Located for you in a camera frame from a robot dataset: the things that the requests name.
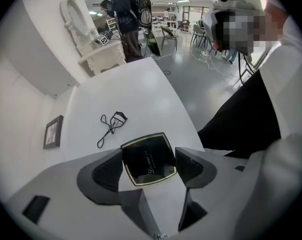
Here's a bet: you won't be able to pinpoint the person's head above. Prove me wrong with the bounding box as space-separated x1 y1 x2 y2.
214 2 289 57

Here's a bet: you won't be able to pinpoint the black picture frame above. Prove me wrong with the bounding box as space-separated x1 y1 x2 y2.
43 114 64 150

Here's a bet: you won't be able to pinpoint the white metal shelving rack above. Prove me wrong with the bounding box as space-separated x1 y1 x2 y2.
152 1 179 32

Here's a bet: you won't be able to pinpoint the black gold-trimmed makeup compact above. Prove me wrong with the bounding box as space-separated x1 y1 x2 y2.
120 132 178 187

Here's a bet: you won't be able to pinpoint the white floor cable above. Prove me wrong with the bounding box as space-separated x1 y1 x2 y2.
190 47 240 86

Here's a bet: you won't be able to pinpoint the black oval chair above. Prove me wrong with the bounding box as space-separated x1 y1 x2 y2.
143 28 162 58

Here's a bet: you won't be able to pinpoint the grey dining chair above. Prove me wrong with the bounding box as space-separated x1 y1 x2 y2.
190 23 209 48
160 25 178 52

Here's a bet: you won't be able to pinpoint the white ornate vanity table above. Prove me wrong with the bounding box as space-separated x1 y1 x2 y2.
77 37 127 75

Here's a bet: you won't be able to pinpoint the black backpack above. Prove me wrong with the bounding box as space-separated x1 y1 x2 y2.
137 0 152 26

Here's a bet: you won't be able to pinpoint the white oval vanity mirror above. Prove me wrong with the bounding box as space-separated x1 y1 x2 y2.
59 0 99 47

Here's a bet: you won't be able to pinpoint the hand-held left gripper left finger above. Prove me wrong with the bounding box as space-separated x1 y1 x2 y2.
77 148 160 237

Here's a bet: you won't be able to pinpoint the black metal eyelash curler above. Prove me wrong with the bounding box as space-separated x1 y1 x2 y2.
97 110 128 149

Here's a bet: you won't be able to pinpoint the white table top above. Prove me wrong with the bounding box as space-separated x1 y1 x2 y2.
44 56 206 236

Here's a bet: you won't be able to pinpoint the spare gripper device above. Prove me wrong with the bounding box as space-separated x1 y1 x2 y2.
95 32 114 46

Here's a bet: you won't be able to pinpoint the person in white shirt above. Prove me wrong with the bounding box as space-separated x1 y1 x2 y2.
234 15 302 235

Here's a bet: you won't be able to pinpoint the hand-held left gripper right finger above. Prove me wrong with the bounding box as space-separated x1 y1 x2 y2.
174 146 218 232

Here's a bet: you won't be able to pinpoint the person's black trousers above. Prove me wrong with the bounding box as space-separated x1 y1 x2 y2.
197 70 282 159

